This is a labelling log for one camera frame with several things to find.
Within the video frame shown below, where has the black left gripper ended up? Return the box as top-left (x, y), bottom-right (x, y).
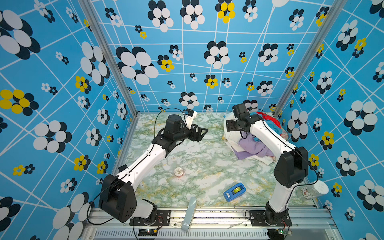
top-left (173, 123), bottom-right (208, 143)

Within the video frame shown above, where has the white cloth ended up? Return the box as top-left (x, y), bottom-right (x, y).
top-left (223, 113), bottom-right (276, 165)

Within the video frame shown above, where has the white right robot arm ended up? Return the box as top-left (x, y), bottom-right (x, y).
top-left (225, 104), bottom-right (309, 226)

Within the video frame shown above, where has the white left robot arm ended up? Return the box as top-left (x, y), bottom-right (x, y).
top-left (99, 110), bottom-right (208, 224)

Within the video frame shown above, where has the red cloth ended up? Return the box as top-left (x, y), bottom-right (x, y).
top-left (257, 111), bottom-right (281, 129)

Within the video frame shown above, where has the lavender purple cloth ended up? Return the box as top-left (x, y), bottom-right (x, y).
top-left (233, 135), bottom-right (275, 160)

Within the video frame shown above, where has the turquoise mesh cloth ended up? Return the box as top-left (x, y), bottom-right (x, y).
top-left (250, 120), bottom-right (283, 143)

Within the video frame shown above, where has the floral pastel cloth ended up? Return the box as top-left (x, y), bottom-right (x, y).
top-left (280, 130), bottom-right (289, 141)

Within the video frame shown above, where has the small clear round jar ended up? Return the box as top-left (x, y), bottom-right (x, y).
top-left (174, 167), bottom-right (185, 178)

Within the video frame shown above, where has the blue tape dispenser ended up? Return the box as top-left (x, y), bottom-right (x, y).
top-left (223, 183), bottom-right (246, 202)

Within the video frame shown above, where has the pale grey plastic bottle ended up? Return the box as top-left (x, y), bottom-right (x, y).
top-left (181, 197), bottom-right (197, 232)

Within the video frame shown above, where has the white plastic cup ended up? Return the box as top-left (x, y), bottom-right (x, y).
top-left (299, 180), bottom-right (329, 200)

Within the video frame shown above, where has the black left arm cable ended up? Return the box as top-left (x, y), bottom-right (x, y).
top-left (85, 107), bottom-right (186, 226)

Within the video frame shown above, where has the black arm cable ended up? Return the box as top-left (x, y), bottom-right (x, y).
top-left (85, 107), bottom-right (186, 226)
top-left (257, 109), bottom-right (319, 193)

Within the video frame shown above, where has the aluminium left floor rail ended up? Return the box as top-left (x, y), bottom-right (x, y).
top-left (112, 113), bottom-right (140, 175)

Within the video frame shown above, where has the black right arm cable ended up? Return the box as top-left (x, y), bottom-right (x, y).
top-left (257, 109), bottom-right (319, 193)

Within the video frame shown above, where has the aluminium front rail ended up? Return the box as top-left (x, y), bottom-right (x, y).
top-left (81, 206), bottom-right (342, 240)

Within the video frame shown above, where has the aluminium right corner post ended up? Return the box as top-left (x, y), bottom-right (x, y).
top-left (273, 0), bottom-right (347, 117)

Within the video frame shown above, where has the aluminium corner post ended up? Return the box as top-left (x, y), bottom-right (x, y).
top-left (273, 0), bottom-right (347, 117)
top-left (79, 0), bottom-right (138, 119)

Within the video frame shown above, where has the aluminium left corner post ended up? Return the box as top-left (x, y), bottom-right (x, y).
top-left (79, 0), bottom-right (138, 119)

